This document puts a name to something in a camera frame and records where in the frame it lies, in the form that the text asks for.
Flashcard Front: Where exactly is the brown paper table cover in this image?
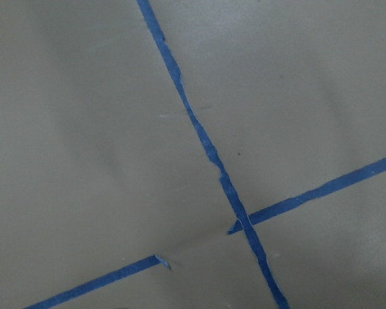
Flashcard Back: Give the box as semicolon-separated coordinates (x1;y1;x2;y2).
0;1;386;308

